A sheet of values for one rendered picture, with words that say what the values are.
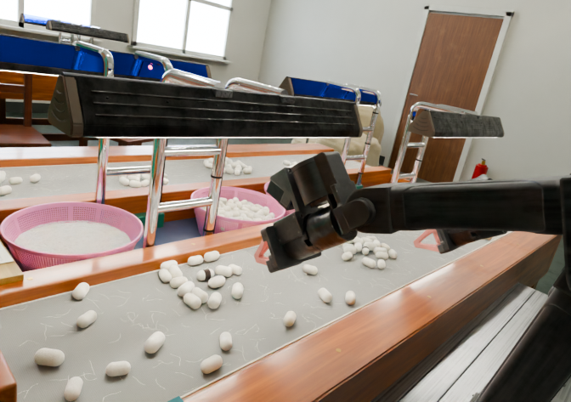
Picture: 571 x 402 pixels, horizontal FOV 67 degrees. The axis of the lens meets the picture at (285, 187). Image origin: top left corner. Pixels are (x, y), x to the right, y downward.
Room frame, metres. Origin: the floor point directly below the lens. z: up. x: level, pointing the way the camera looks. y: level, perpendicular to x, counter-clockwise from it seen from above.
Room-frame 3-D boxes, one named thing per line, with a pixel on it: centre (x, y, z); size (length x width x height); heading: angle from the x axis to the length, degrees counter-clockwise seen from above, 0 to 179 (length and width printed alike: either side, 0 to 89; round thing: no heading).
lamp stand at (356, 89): (1.80, -0.19, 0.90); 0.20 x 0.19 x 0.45; 139
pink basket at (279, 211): (1.14, 0.12, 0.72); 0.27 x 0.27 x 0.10
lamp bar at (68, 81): (0.76, 0.09, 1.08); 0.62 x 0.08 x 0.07; 139
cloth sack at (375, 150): (4.23, -0.54, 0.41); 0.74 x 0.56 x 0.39; 141
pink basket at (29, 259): (0.81, 0.41, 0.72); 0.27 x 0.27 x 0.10
